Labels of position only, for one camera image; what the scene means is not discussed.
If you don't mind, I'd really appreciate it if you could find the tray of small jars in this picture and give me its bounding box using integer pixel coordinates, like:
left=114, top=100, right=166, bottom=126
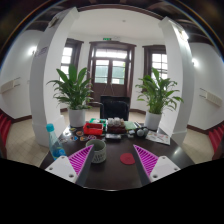
left=106, top=117, right=128, bottom=134

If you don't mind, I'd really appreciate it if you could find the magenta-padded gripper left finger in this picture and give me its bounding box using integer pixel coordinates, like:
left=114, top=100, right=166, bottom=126
left=44, top=144, right=96, bottom=188

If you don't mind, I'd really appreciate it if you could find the green book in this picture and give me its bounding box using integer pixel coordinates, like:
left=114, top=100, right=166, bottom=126
left=123, top=120, right=139, bottom=131

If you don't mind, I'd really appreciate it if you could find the red plastic box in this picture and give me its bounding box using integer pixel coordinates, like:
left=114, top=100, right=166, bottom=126
left=82, top=121, right=104, bottom=136

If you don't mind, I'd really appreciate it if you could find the clear blue-capped water bottle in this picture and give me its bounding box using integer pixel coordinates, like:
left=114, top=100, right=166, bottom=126
left=45, top=123, right=67, bottom=161

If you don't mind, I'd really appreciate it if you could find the white paper sheet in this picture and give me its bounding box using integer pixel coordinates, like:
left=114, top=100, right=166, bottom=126
left=145, top=130, right=171, bottom=146

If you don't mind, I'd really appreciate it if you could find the black office chair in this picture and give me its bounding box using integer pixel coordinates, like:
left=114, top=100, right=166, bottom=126
left=99, top=95, right=131, bottom=122

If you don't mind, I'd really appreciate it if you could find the dark wooden double door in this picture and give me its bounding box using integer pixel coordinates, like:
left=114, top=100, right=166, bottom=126
left=87, top=40, right=137, bottom=104

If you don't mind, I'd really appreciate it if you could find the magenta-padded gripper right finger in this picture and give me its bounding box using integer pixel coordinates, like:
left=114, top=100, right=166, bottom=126
left=132, top=144, right=181, bottom=186

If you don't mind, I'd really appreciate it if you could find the green plant in white pot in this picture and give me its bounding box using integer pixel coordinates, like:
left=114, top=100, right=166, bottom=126
left=46, top=64, right=95, bottom=128
left=134, top=67, right=185, bottom=131

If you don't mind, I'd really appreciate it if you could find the flat round red coaster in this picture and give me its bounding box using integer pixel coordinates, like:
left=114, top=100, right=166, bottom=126
left=119, top=152, right=136, bottom=166

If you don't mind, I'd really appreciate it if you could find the black flat device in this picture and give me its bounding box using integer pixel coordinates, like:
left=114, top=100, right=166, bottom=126
left=104, top=133, right=122, bottom=141

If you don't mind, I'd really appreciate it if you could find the grey-green ceramic mug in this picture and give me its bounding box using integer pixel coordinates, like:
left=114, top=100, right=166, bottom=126
left=85, top=138, right=108, bottom=164

